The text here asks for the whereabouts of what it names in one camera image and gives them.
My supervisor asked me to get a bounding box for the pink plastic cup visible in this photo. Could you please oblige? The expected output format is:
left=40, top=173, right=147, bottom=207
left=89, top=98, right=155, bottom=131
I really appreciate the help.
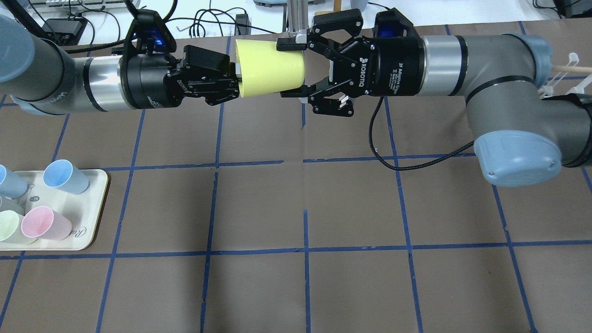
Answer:
left=21, top=206, right=73, bottom=241

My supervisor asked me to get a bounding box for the blue cup tray front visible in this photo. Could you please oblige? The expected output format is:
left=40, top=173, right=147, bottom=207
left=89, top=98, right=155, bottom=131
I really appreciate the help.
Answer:
left=0, top=165, right=28, bottom=198

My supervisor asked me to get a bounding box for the blue cup tray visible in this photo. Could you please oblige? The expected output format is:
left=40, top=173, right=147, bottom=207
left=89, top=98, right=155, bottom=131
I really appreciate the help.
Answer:
left=43, top=160, right=90, bottom=194
left=0, top=165, right=28, bottom=198

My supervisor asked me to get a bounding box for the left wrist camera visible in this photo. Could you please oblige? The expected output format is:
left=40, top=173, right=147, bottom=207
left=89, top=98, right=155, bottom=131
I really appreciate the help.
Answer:
left=124, top=9, right=177, bottom=55

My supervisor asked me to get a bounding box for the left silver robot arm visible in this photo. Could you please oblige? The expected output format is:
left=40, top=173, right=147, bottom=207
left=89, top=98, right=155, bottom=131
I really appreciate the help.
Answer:
left=0, top=9, right=239, bottom=115

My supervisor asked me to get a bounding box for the white wire cup rack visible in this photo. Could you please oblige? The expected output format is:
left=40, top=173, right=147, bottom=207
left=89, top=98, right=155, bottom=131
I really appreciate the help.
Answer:
left=538, top=52, right=592, bottom=99

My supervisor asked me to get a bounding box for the aluminium frame post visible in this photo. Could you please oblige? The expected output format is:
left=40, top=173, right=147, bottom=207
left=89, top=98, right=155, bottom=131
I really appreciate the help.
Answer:
left=287, top=0, right=309, bottom=37

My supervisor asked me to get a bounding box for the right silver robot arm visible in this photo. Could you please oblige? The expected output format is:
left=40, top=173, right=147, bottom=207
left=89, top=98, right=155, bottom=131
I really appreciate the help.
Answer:
left=277, top=8, right=592, bottom=187

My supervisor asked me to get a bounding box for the blue cup on desk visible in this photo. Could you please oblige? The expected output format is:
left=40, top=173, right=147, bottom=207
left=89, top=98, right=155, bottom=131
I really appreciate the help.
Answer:
left=350, top=0, right=369, bottom=12

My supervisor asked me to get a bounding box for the cream serving tray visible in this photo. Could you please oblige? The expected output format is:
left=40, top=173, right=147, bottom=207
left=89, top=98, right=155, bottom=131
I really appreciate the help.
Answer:
left=0, top=169, right=109, bottom=253

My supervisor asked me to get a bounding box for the yellow plastic cup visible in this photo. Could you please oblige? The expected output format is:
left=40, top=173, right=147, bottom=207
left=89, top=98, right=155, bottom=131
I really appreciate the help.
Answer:
left=235, top=39, right=305, bottom=98

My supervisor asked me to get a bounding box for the cream white plastic cup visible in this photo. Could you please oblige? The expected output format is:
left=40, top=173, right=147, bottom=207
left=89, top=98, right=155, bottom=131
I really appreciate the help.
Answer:
left=0, top=210, right=37, bottom=245

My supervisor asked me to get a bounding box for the wooden mug tree stand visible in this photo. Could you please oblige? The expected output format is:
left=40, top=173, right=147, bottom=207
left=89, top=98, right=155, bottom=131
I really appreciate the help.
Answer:
left=312, top=0, right=363, bottom=29

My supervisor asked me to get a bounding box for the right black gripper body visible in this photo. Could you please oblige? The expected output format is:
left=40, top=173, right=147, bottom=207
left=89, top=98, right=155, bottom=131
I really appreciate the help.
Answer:
left=328, top=37, right=425, bottom=97

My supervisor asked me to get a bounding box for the blue cup tray rear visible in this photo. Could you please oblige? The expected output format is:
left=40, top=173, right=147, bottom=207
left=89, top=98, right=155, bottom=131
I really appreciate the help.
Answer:
left=43, top=160, right=90, bottom=194

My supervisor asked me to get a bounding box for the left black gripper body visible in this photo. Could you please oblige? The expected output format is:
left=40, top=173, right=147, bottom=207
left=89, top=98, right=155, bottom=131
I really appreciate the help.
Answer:
left=124, top=54, right=231, bottom=109

